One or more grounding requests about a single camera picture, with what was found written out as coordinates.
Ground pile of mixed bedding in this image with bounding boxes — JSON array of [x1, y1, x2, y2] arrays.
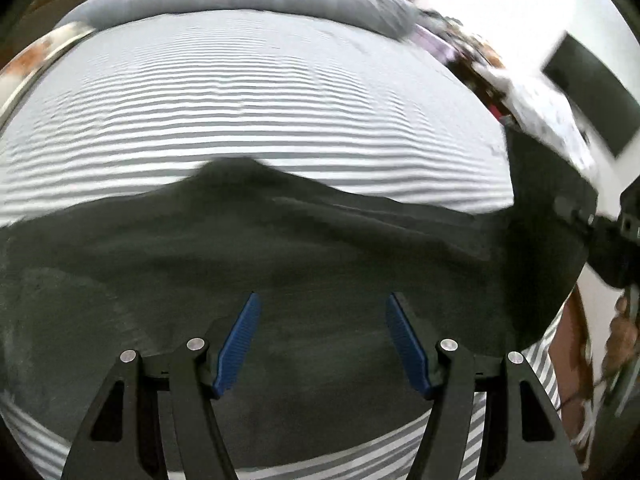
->
[[415, 7, 506, 68]]

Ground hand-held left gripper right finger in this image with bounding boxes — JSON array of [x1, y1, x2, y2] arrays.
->
[[385, 291, 583, 480]]

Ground black wall television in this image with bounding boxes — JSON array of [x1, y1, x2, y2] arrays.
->
[[542, 32, 640, 158]]

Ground person's right hand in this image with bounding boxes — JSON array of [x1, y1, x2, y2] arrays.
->
[[606, 290, 640, 366]]

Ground floral pillow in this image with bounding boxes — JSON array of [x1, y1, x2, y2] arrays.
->
[[0, 25, 96, 111]]

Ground bed with striped sheet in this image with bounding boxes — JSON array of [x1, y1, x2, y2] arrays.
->
[[0, 7, 566, 480]]

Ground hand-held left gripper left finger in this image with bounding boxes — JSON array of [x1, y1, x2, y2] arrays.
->
[[60, 291, 263, 480]]

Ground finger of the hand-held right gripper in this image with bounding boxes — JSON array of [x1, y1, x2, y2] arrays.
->
[[552, 195, 603, 233]]

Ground dark grey denim pants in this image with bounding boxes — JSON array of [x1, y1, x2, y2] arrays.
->
[[0, 125, 598, 471]]

